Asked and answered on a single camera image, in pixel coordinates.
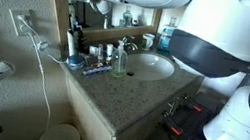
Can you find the clear green soap pump bottle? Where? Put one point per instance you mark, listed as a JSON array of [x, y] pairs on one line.
[[119, 62]]

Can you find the blue round charger base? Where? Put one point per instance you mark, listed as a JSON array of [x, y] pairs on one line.
[[75, 61]]

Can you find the small white bottle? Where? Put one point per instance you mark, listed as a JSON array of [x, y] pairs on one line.
[[109, 51]]

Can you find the beige granite topped vanity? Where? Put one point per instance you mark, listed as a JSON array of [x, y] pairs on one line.
[[83, 117]]

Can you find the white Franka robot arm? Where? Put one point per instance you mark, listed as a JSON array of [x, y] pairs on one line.
[[240, 24]]

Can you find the white wall outlet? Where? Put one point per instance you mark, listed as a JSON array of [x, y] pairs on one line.
[[15, 25]]

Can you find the blue mouthwash bottle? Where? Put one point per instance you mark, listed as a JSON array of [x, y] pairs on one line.
[[165, 39]]

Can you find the white trash bin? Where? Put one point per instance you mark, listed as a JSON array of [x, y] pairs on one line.
[[60, 137]]

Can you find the dark toiletry bottle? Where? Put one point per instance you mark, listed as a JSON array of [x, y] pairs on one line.
[[81, 41]]

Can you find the blue white sachet strip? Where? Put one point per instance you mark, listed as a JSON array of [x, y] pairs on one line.
[[96, 71]]

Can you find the white oval sink basin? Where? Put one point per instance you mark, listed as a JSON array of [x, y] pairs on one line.
[[152, 67]]

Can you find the wood framed wall mirror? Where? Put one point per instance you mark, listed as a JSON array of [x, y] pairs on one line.
[[117, 33]]

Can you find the chrome sink faucet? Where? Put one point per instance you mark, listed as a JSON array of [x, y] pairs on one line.
[[130, 45]]

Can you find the small white toiletry tube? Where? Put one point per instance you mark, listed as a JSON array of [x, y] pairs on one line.
[[93, 50]]

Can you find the white electric toothbrush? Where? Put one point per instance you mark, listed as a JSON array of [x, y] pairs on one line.
[[70, 46]]

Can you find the white ceramic mug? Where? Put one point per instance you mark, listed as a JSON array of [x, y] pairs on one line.
[[148, 42]]

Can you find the dark toiletry tray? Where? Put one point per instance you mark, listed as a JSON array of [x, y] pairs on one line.
[[91, 60]]

